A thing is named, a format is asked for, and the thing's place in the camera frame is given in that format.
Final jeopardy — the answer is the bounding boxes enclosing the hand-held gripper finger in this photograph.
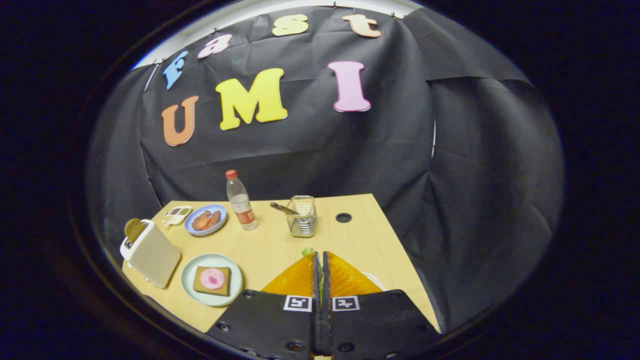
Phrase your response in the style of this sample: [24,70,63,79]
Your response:
[206,251,321,360]
[322,251,441,360]

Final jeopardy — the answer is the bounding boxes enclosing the small white dish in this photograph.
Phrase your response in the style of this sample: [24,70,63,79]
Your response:
[361,271,386,292]

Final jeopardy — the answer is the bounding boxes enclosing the pink ham slice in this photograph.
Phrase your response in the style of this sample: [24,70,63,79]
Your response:
[201,268,226,290]

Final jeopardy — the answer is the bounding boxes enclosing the square toast slice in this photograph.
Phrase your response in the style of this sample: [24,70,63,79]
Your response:
[193,266,232,297]

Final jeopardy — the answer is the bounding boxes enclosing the pale green plate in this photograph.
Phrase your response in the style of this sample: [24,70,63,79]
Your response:
[181,253,244,307]

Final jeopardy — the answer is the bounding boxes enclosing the clear bottle with red cap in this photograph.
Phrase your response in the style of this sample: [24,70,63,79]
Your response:
[225,169,259,231]

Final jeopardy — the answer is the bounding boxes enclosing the blue plate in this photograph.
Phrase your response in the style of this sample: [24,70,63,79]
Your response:
[184,204,228,237]

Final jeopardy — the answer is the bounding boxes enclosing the white toaster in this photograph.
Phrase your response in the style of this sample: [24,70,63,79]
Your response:
[120,219,182,289]

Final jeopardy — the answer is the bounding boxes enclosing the white divided seasoning dish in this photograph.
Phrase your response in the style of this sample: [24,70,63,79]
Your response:
[162,205,193,230]

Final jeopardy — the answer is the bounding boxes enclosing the brown bread slice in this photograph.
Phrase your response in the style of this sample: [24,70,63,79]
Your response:
[124,218,146,244]

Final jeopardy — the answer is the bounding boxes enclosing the wire mesh holder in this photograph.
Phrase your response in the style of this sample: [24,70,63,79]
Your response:
[286,195,318,238]

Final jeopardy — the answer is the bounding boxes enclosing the wooden handled utensil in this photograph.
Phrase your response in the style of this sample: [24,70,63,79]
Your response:
[270,201,301,217]

